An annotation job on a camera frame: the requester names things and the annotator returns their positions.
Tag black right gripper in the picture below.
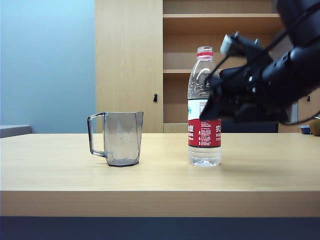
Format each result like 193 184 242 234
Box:
199 56 296 124

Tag clear water bottle red label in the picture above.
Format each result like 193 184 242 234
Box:
187 45 223 168

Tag transparent grey plastic mug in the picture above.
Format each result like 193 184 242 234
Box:
86 111 145 168

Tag black chair back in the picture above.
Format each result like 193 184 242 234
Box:
221 119 279 134

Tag small blue bowl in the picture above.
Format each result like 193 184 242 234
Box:
297 124 312 135

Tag light wooden shelf cabinet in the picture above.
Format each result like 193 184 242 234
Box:
94 0 320 134

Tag brown kiwi fruit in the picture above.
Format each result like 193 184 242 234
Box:
309 119 320 137

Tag grey sofa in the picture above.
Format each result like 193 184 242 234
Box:
0 124 32 139

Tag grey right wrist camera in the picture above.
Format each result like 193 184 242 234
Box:
219 31 245 56

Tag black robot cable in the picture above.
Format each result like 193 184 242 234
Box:
281 109 320 125
206 1 320 83

